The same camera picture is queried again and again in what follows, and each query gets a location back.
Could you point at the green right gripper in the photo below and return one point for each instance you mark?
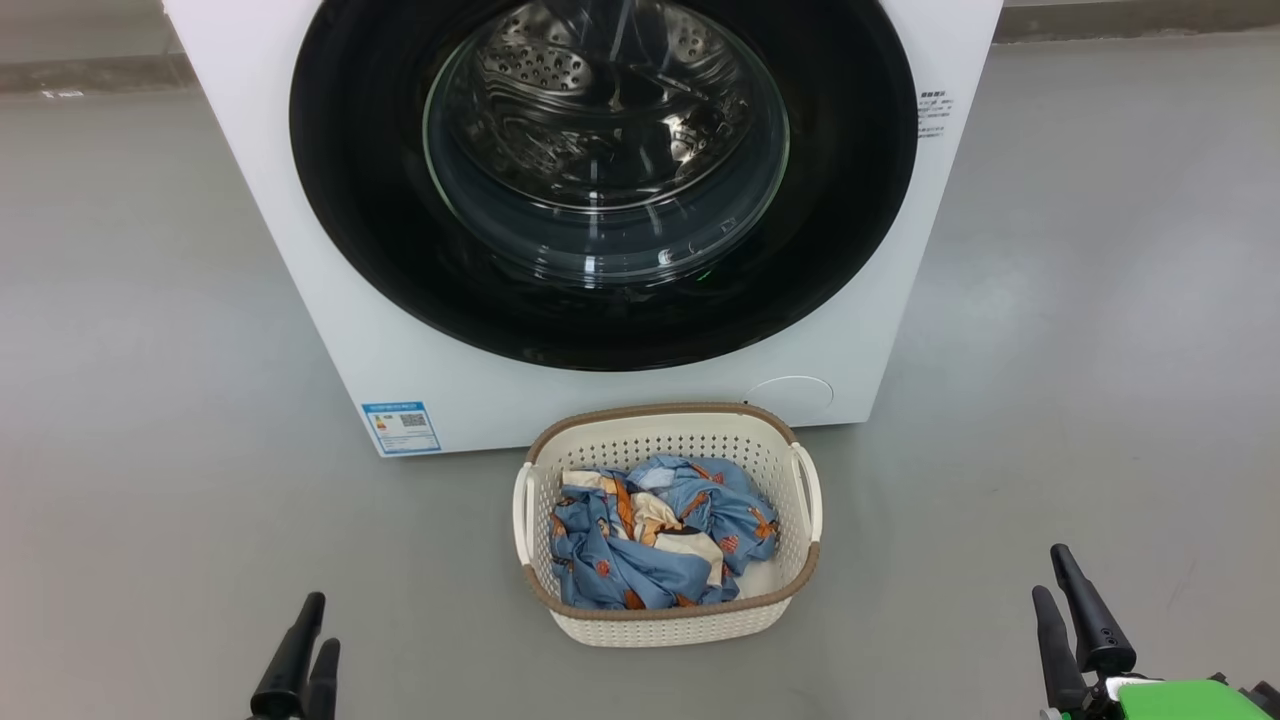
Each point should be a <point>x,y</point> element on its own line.
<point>1180,702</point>

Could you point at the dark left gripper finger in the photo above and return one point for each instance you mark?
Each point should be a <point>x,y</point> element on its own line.
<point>323,685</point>
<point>288,665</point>

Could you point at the blue cartoon print pyjama top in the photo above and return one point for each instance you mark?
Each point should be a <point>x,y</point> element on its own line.
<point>600,572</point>

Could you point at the washing machine door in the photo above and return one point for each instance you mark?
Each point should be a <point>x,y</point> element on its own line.
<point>360,200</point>

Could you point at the white front-load washing machine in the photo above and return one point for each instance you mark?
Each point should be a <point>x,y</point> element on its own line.
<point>300,300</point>

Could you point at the perforated steel washer drum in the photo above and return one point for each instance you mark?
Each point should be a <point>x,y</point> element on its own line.
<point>600,100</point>

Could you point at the blue energy label sticker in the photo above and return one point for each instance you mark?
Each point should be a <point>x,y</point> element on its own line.
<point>400,428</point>

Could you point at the cream laundry basket brown rim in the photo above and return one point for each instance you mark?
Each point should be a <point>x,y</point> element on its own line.
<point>660,625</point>

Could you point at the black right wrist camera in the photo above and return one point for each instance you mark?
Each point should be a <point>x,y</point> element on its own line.
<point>1266,702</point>

